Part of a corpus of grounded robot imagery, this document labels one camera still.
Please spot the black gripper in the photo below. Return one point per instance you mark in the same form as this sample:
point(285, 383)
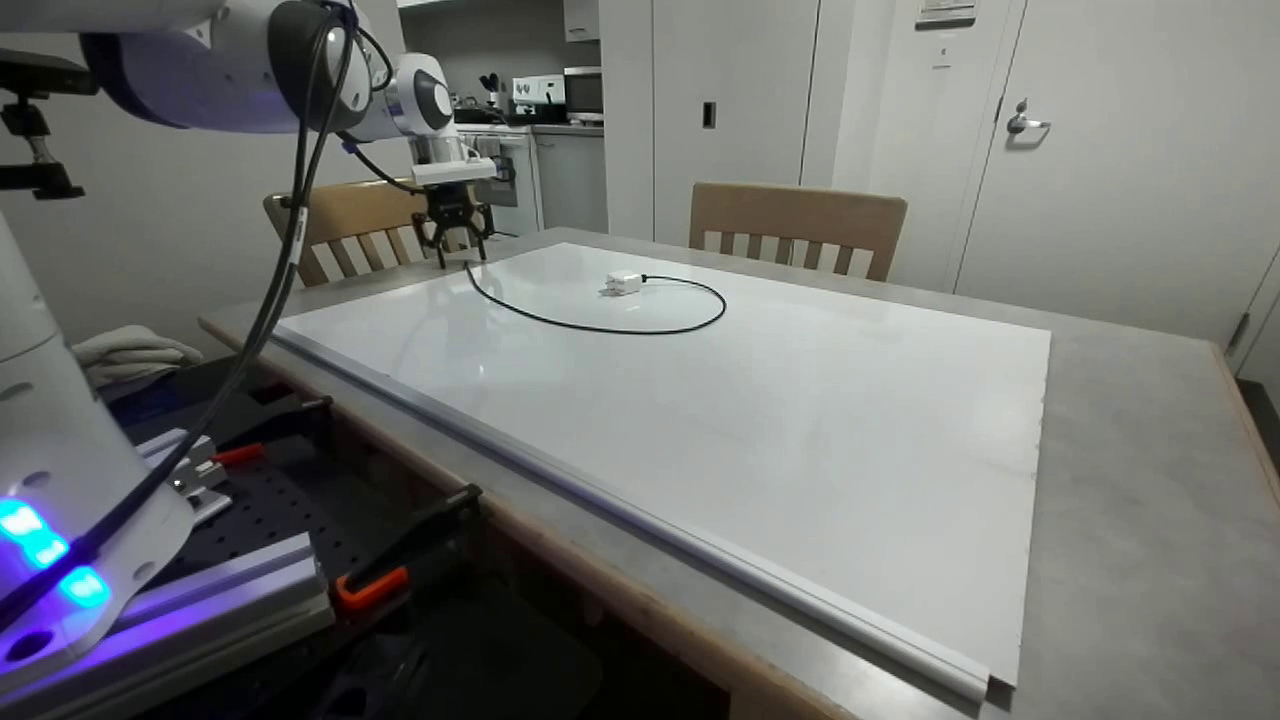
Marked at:
point(453, 205)

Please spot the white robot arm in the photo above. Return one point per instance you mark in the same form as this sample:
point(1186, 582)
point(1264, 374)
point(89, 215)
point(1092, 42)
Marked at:
point(269, 67)

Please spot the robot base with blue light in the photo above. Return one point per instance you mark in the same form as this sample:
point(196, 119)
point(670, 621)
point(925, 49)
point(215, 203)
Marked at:
point(63, 469)

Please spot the wooden chair far right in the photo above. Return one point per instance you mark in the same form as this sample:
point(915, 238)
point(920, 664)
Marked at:
point(362, 228)

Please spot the wooden chair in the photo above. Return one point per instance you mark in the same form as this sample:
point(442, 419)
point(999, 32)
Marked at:
point(362, 228)
point(822, 228)

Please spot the wooden chair far left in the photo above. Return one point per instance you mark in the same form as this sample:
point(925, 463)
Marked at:
point(822, 228)

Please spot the white board on table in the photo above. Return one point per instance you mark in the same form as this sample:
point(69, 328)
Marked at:
point(866, 463)

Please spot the orange handled clamp far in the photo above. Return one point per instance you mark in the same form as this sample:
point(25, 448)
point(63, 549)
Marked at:
point(263, 434)

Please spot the orange handled clamp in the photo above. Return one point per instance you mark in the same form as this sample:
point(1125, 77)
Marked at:
point(406, 566)
point(263, 434)

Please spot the orange handled clamp near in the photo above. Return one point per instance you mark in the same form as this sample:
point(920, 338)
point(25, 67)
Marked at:
point(406, 566)

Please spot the aluminium rail frame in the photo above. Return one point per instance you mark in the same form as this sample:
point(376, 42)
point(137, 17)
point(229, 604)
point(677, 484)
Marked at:
point(130, 656)

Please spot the black camera on stand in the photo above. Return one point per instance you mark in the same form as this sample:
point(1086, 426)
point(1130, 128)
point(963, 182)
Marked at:
point(32, 77)

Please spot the white door with handle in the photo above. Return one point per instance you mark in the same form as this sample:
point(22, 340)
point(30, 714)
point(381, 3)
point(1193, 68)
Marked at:
point(1138, 165)

